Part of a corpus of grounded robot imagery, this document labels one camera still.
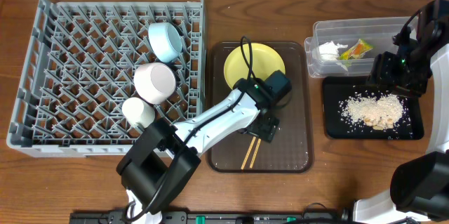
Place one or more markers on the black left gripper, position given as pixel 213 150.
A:
pixel 265 129

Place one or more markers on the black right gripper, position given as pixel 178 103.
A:
pixel 408 88

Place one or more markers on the yellow plate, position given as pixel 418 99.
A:
pixel 265 61

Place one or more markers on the food scraps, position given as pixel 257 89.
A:
pixel 370 113

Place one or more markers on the yellow orange snack wrapper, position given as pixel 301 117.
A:
pixel 357 51

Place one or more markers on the wooden chopstick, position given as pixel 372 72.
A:
pixel 254 156
pixel 248 153

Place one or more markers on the white tissue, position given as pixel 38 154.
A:
pixel 329 51

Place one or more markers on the pink bowl with food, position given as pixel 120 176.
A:
pixel 154 82

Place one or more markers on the light blue bowl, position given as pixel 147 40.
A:
pixel 165 41

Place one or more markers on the pale green cup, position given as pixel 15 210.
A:
pixel 138 113

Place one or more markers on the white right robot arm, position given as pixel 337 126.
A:
pixel 418 191

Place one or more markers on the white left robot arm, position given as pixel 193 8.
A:
pixel 164 158

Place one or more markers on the clear plastic waste bin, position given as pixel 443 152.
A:
pixel 378 32

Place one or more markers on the grey dishwasher rack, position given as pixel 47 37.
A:
pixel 79 70

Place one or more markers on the dark brown serving tray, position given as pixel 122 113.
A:
pixel 291 150

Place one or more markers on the black plastic tray bin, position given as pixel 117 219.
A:
pixel 337 91

